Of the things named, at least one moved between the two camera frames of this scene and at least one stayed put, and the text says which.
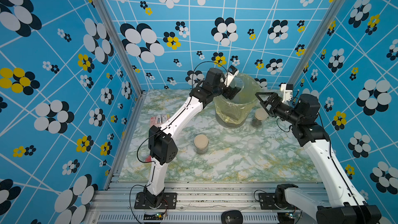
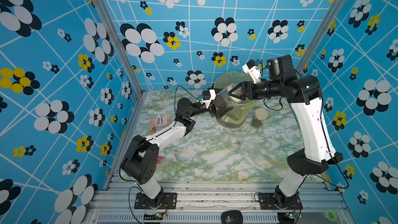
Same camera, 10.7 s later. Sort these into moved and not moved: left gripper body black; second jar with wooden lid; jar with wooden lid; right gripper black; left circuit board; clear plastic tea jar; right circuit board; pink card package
Moved: left gripper body black; jar with wooden lid; right gripper black; clear plastic tea jar
Not moved: left circuit board; pink card package; right circuit board; second jar with wooden lid
